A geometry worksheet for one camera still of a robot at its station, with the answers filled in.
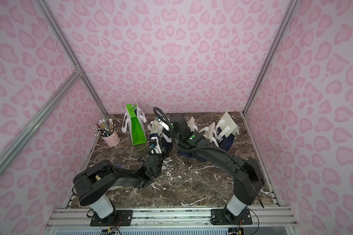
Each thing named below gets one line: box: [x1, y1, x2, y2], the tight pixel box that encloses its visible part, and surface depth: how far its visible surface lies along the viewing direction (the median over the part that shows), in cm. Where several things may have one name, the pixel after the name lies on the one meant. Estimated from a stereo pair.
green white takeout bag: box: [121, 103, 148, 147], surface depth 92 cm
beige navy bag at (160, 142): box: [147, 119, 173, 155], surface depth 80 cm
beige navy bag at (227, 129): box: [215, 111, 240, 152], surface depth 84 cm
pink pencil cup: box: [93, 118, 121, 147], surface depth 95 cm
